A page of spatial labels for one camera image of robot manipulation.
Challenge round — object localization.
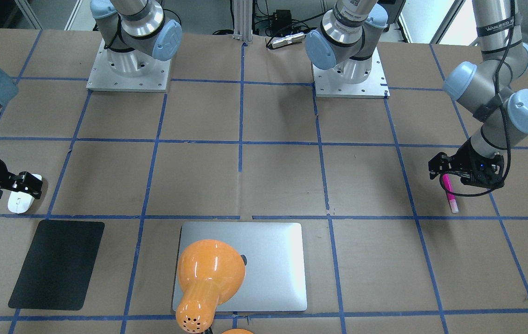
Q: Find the grey closed laptop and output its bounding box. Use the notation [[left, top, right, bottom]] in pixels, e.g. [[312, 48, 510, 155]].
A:
[[179, 221, 307, 312]]

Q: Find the white computer mouse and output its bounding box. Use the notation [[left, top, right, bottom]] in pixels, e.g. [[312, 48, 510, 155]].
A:
[[7, 172, 43, 214]]

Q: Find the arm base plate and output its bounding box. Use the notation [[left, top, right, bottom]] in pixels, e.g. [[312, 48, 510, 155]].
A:
[[311, 48, 391, 99], [86, 40, 171, 93]]

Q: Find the orange desk lamp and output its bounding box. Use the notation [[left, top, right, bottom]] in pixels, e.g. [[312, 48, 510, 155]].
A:
[[175, 239, 246, 334]]

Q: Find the pink marker pen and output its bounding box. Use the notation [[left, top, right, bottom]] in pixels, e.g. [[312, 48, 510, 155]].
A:
[[446, 190, 459, 214]]

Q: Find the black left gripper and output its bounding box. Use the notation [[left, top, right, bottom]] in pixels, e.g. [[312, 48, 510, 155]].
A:
[[428, 140, 504, 191]]

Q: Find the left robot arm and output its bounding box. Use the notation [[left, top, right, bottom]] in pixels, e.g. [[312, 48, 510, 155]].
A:
[[429, 0, 528, 192]]

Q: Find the black mousepad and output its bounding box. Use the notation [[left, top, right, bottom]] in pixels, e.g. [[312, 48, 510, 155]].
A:
[[8, 219, 105, 311]]

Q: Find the aluminium frame post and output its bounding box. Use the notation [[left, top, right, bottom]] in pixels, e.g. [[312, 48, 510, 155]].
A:
[[232, 0, 253, 45]]

